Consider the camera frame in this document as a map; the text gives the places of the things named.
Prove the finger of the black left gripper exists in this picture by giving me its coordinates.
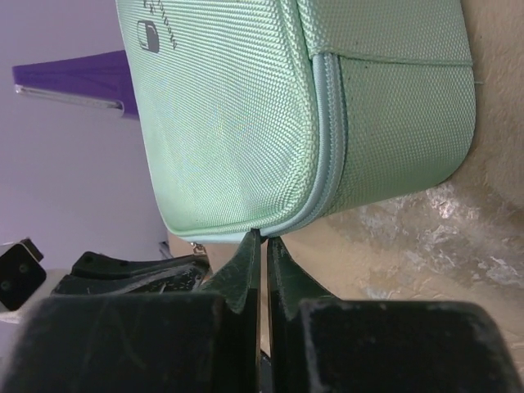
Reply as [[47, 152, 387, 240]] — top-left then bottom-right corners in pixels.
[[52, 251, 210, 296]]

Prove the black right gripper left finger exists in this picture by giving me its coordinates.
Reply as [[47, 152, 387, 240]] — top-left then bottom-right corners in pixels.
[[1, 230, 261, 392]]

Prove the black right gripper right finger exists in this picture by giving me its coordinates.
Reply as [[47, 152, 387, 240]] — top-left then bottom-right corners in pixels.
[[267, 237, 523, 392]]

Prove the mint green medicine case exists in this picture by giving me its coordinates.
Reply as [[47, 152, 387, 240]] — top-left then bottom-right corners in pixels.
[[116, 1, 476, 243]]

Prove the purple metronome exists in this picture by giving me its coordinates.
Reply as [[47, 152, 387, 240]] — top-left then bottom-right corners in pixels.
[[12, 50, 138, 120]]

